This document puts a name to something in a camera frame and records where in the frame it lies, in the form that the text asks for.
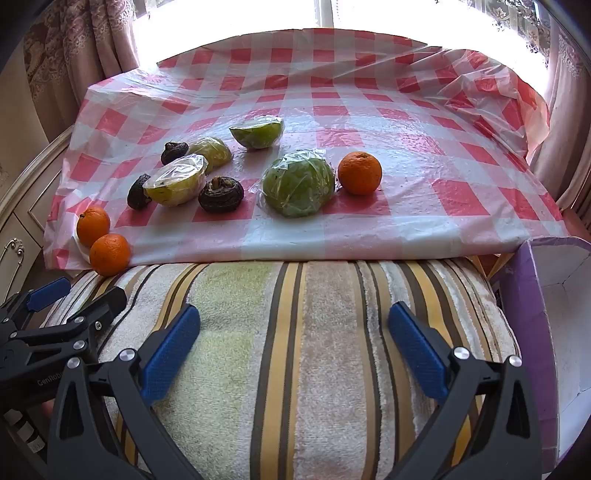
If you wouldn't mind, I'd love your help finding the striped towel blanket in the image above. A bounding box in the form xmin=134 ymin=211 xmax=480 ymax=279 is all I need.
xmin=39 ymin=258 xmax=522 ymax=480

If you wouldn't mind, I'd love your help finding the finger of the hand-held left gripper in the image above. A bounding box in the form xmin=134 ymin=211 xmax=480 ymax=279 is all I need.
xmin=11 ymin=287 xmax=127 ymax=358
xmin=0 ymin=277 xmax=72 ymax=324

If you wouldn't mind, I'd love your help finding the red white checkered tablecloth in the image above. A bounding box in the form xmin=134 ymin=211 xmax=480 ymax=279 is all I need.
xmin=44 ymin=28 xmax=571 ymax=273

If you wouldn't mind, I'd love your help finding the green fruit wedge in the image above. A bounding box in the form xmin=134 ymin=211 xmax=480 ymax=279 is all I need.
xmin=228 ymin=115 xmax=285 ymax=151

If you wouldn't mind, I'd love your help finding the patterned beige curtain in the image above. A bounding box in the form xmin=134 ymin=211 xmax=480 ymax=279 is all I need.
xmin=522 ymin=0 xmax=591 ymax=213
xmin=23 ymin=0 xmax=141 ymax=144

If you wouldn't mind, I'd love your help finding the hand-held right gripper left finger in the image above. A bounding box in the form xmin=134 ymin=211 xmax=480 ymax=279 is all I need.
xmin=46 ymin=303 xmax=218 ymax=480

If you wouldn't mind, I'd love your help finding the sheer lace curtain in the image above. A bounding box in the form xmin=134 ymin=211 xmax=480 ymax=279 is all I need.
xmin=475 ymin=0 xmax=555 ymax=70

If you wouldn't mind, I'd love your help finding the white cabinet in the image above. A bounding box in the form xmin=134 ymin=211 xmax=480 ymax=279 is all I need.
xmin=0 ymin=124 xmax=77 ymax=296

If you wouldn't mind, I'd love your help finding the yellow-green fruit half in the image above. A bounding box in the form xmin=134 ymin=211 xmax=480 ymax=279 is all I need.
xmin=142 ymin=154 xmax=208 ymax=207

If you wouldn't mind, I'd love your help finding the small orange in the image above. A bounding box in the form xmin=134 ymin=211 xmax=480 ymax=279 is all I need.
xmin=76 ymin=207 xmax=112 ymax=247
xmin=89 ymin=233 xmax=132 ymax=277

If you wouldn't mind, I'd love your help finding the small yellow-green fruit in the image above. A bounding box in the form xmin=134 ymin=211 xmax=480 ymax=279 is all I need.
xmin=187 ymin=137 xmax=234 ymax=169

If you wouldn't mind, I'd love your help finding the dark brown fruit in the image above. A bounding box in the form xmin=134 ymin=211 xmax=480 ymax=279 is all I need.
xmin=127 ymin=174 xmax=153 ymax=210
xmin=198 ymin=176 xmax=245 ymax=213
xmin=160 ymin=141 xmax=190 ymax=166

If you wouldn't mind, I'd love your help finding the large green fruit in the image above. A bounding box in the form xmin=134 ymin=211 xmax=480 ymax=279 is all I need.
xmin=255 ymin=150 xmax=340 ymax=219

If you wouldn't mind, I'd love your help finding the large orange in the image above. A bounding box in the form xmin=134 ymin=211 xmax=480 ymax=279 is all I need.
xmin=337 ymin=151 xmax=383 ymax=196

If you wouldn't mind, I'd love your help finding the purple cardboard box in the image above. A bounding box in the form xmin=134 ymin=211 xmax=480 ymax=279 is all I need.
xmin=489 ymin=236 xmax=591 ymax=472

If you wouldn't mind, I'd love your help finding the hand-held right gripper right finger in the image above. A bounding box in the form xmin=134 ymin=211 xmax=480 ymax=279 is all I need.
xmin=387 ymin=301 xmax=542 ymax=480

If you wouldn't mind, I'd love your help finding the window frame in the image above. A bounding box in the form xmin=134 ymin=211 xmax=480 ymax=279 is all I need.
xmin=314 ymin=0 xmax=338 ymax=31

